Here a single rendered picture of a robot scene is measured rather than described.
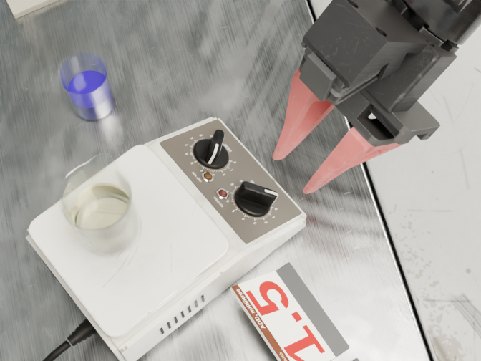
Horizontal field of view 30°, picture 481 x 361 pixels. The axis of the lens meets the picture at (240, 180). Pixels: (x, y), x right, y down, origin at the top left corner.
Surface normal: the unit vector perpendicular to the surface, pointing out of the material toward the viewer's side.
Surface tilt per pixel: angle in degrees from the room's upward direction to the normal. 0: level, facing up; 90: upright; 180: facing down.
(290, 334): 40
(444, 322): 0
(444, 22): 50
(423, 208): 0
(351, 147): 62
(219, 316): 0
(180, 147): 30
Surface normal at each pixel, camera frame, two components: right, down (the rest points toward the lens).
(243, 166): 0.37, -0.62
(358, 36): -0.52, 0.11
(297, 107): -0.69, 0.35
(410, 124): 0.58, -0.69
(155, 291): -0.02, -0.37
